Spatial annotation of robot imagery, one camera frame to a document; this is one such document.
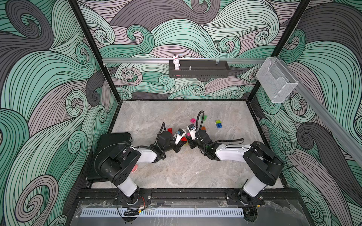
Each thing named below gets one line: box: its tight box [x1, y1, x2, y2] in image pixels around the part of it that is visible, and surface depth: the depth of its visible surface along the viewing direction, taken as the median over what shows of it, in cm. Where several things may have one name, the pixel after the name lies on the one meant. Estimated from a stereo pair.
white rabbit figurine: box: [172, 54, 181, 71], surface depth 92 cm
